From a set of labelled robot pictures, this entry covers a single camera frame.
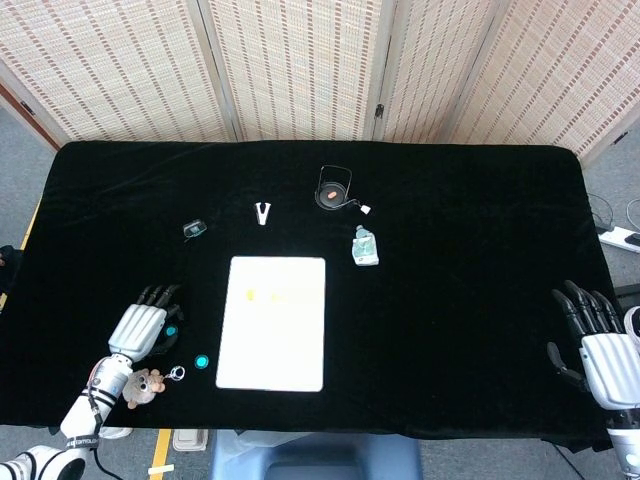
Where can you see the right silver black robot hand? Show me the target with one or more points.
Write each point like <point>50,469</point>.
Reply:
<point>612,365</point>

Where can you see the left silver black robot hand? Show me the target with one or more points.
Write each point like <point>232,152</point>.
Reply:
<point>135,330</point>

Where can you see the teal disc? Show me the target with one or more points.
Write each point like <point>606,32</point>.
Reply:
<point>171,330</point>
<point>201,361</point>

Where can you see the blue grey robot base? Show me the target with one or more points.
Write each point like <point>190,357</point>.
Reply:
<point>315,457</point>

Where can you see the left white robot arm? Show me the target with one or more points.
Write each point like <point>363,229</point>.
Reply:
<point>82,417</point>

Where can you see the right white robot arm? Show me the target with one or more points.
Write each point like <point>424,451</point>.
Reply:
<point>627,440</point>

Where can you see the white magnetic board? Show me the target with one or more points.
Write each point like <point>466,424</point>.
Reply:
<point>270,350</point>

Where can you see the small white object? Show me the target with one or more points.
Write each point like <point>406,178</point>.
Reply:
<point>115,432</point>

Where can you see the small green black gadget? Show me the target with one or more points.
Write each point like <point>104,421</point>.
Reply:
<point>194,229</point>

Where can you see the white plastic container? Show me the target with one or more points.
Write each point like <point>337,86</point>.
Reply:
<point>189,440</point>

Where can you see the white power strip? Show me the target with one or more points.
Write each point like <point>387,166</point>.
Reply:
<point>620,237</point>

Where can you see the dark bulky object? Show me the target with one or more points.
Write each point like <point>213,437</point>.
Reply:
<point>9,270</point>

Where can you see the white paper strip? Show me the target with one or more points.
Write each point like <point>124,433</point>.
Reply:
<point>161,470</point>

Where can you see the white V-shaped clip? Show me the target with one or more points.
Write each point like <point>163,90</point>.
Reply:
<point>262,215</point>

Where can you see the black velvet tablecloth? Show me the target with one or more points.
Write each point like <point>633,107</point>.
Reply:
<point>450,300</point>

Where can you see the black screen hinge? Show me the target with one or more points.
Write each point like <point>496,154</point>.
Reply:
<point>26,107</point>
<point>379,111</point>
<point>620,138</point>

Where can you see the white hang tag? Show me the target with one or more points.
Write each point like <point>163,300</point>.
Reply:
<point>366,209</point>

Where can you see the woven folding screen panel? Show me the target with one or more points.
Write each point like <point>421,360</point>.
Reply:
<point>565,65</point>
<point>110,65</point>
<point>435,65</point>
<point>295,65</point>

